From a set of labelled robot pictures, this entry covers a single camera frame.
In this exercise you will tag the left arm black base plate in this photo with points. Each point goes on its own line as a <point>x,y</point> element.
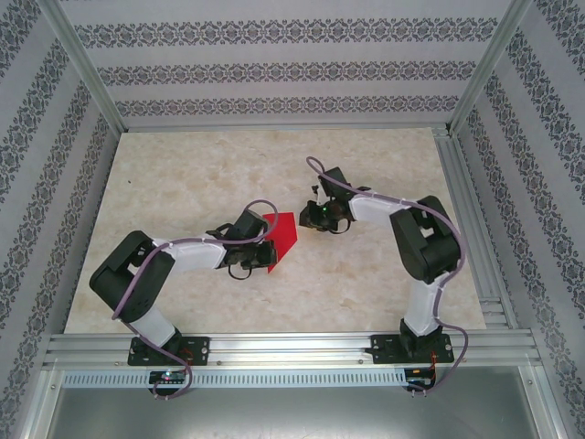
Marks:
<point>198,350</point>

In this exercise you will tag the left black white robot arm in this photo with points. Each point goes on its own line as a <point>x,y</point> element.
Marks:
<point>123,279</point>

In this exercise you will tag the wide aluminium mounting rail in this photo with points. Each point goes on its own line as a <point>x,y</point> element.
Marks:
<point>292,350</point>

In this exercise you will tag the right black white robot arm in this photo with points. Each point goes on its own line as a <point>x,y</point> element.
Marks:
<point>425,251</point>

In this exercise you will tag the aluminium side rail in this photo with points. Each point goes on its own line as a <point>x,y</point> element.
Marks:
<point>462,192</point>

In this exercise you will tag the aluminium frame post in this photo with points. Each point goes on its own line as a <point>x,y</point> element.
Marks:
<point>492,59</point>
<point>81,59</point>

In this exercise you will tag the thin aluminium wall rail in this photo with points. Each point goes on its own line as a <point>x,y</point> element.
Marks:
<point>283,128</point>

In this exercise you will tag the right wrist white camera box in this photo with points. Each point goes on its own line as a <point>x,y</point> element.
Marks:
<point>320,194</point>

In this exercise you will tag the red square paper sheet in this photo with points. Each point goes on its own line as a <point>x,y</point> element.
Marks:
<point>285,233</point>

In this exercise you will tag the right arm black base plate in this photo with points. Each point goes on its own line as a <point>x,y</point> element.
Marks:
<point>384,350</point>

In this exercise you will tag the grey sheet metal tray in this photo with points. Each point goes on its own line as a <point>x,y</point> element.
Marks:
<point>292,416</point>

